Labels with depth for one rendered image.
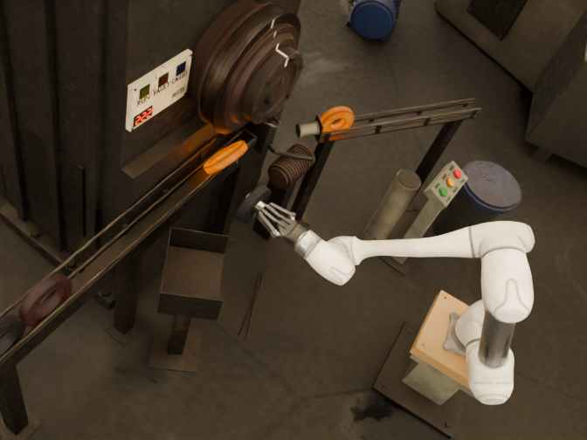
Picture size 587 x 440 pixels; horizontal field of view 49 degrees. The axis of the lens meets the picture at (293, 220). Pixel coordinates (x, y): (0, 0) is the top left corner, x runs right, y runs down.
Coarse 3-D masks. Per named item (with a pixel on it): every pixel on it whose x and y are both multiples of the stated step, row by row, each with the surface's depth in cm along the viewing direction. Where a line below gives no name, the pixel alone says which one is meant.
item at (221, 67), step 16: (256, 16) 203; (272, 16) 205; (288, 16) 210; (240, 32) 200; (256, 32) 199; (224, 48) 200; (240, 48) 198; (224, 64) 200; (208, 80) 204; (224, 80) 200; (208, 96) 207; (208, 112) 212; (224, 128) 225
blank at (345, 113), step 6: (336, 108) 272; (342, 108) 272; (348, 108) 274; (324, 114) 273; (330, 114) 271; (336, 114) 272; (342, 114) 273; (348, 114) 274; (324, 120) 272; (330, 120) 274; (342, 120) 279; (348, 120) 278; (324, 126) 275; (330, 126) 277; (336, 126) 281; (342, 126) 280; (348, 126) 281
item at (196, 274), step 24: (192, 240) 229; (216, 240) 229; (168, 264) 228; (192, 264) 231; (216, 264) 233; (168, 288) 224; (192, 288) 226; (216, 288) 228; (168, 312) 218; (192, 312) 218; (216, 312) 217; (168, 336) 276; (192, 336) 279; (168, 360) 270; (192, 360) 273
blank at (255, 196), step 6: (264, 186) 222; (252, 192) 218; (258, 192) 218; (264, 192) 219; (270, 192) 225; (246, 198) 217; (252, 198) 217; (258, 198) 217; (264, 198) 224; (246, 204) 217; (252, 204) 217; (240, 210) 218; (246, 210) 217; (252, 210) 227; (240, 216) 219; (246, 216) 220; (252, 216) 227; (240, 222) 222; (246, 222) 226
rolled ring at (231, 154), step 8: (232, 144) 250; (240, 144) 241; (224, 152) 251; (232, 152) 237; (240, 152) 239; (216, 160) 249; (224, 160) 236; (232, 160) 237; (208, 168) 240; (216, 168) 238
